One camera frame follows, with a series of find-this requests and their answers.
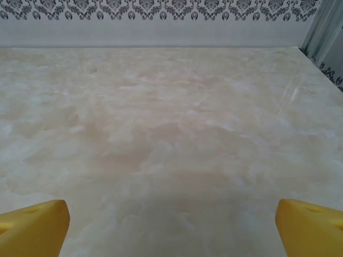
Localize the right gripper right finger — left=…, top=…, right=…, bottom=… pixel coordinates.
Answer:
left=275, top=198, right=343, bottom=257

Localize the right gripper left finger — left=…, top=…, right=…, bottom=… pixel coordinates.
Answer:
left=0, top=199, right=71, bottom=257

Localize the aluminium frame corner post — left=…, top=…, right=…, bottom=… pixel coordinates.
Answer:
left=299, top=0, right=343, bottom=64

